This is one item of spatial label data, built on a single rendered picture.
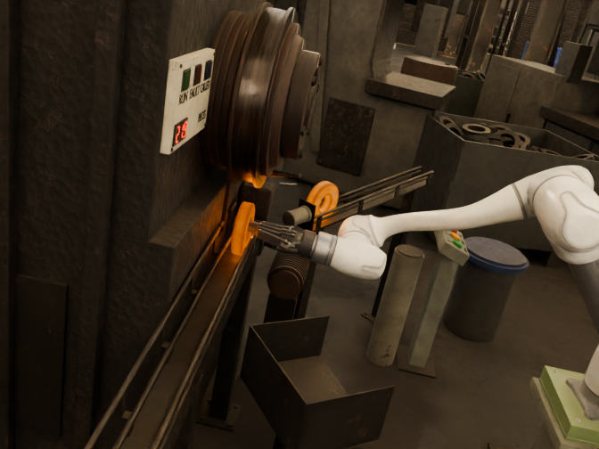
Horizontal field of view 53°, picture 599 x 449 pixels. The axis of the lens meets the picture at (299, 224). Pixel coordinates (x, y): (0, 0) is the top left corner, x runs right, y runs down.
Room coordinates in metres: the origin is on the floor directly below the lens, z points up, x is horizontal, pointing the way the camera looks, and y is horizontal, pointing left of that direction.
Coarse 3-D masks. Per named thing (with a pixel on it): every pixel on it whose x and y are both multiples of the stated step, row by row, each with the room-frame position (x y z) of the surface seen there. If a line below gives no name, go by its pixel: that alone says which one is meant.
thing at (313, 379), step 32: (288, 320) 1.15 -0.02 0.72; (320, 320) 1.19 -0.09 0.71; (256, 352) 1.06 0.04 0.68; (288, 352) 1.16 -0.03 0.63; (320, 352) 1.21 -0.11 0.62; (256, 384) 1.04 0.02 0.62; (288, 384) 0.94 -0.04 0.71; (320, 384) 1.11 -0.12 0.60; (288, 416) 0.92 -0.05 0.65; (320, 416) 0.90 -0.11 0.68; (352, 416) 0.94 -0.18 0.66; (384, 416) 0.99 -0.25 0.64; (288, 448) 0.90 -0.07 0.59; (320, 448) 0.91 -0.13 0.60
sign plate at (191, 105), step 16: (208, 48) 1.35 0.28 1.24; (176, 64) 1.10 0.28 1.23; (192, 64) 1.19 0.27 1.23; (176, 80) 1.10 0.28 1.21; (192, 80) 1.20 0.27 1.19; (208, 80) 1.33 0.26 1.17; (176, 96) 1.11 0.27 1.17; (192, 96) 1.22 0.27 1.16; (208, 96) 1.35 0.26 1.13; (176, 112) 1.12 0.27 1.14; (192, 112) 1.23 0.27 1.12; (176, 128) 1.12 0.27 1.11; (192, 128) 1.25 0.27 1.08; (160, 144) 1.10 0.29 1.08; (176, 144) 1.15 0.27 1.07
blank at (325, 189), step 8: (320, 184) 1.99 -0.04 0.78; (328, 184) 1.99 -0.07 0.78; (312, 192) 1.96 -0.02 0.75; (320, 192) 1.96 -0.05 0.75; (328, 192) 2.00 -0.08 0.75; (336, 192) 2.04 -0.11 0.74; (312, 200) 1.95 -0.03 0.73; (320, 200) 1.97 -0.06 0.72; (328, 200) 2.03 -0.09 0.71; (336, 200) 2.05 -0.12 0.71; (320, 208) 2.02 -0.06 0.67; (328, 208) 2.02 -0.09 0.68
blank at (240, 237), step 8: (240, 208) 1.54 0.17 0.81; (248, 208) 1.54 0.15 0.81; (240, 216) 1.51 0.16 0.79; (248, 216) 1.52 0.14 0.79; (240, 224) 1.50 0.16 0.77; (248, 224) 1.54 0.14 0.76; (240, 232) 1.49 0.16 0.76; (248, 232) 1.59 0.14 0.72; (232, 240) 1.49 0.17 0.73; (240, 240) 1.49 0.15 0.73; (248, 240) 1.59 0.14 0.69; (232, 248) 1.50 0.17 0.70; (240, 248) 1.49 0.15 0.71
